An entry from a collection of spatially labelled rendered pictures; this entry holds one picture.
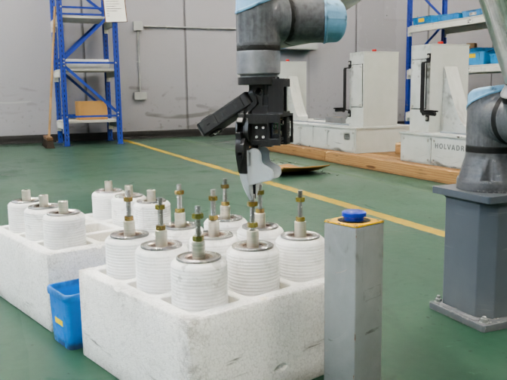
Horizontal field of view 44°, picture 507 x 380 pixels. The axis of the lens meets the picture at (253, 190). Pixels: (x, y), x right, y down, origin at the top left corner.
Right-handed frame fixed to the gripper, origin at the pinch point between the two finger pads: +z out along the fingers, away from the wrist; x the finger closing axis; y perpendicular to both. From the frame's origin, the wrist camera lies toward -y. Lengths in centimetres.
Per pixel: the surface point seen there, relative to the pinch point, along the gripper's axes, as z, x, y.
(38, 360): 35, -8, -43
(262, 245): 9.8, 0.9, 2.2
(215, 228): 8.4, 4.7, -9.0
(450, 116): -1, 299, 10
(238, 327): 20.5, -12.2, 2.9
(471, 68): -40, 651, 3
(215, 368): 26.1, -16.5, 0.5
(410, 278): 35, 73, 19
